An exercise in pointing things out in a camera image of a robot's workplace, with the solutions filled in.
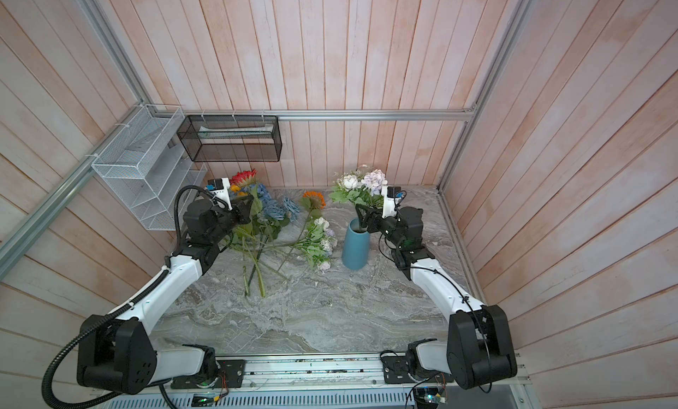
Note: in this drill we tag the red gerbera flower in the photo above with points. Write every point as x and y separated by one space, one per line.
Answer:
249 237

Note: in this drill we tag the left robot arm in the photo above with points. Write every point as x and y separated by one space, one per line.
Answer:
116 353

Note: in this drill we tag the white wire mesh shelf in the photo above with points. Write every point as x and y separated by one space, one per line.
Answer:
145 165

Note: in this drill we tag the lilac white flower bunch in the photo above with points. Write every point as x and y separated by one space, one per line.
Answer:
361 186

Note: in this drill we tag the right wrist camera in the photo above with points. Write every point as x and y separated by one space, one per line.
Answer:
392 196

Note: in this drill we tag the teal ceramic vase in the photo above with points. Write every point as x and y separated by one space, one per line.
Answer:
356 246

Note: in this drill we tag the dusty blue rose bunch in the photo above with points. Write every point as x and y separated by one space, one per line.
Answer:
275 214

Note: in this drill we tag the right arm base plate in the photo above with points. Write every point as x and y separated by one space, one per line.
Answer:
403 369

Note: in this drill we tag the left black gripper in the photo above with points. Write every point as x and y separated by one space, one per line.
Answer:
243 210

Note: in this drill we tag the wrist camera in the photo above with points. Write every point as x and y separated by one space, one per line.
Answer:
392 196
219 189

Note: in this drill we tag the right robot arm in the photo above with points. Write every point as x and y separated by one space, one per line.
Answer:
478 349

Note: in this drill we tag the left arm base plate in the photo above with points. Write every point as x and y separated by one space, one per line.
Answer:
229 374

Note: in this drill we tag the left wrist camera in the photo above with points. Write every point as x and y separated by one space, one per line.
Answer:
219 189

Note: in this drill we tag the orange flower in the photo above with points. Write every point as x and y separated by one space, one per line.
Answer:
311 203

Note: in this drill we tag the black mesh basket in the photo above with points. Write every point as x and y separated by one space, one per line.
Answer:
231 138

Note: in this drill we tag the small lilac flower spray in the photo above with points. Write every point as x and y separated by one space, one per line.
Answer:
315 244

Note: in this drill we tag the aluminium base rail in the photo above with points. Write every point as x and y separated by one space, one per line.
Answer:
329 381

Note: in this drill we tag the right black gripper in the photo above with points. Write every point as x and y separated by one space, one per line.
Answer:
372 216

